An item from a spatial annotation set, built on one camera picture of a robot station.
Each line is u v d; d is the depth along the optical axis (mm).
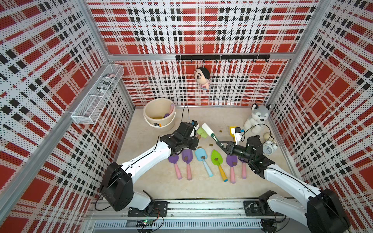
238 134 718
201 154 932
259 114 923
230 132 725
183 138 622
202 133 862
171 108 958
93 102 930
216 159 909
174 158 907
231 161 884
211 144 980
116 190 411
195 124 738
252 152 612
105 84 767
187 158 926
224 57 886
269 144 899
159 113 1018
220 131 1063
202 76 907
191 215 734
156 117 927
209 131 815
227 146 715
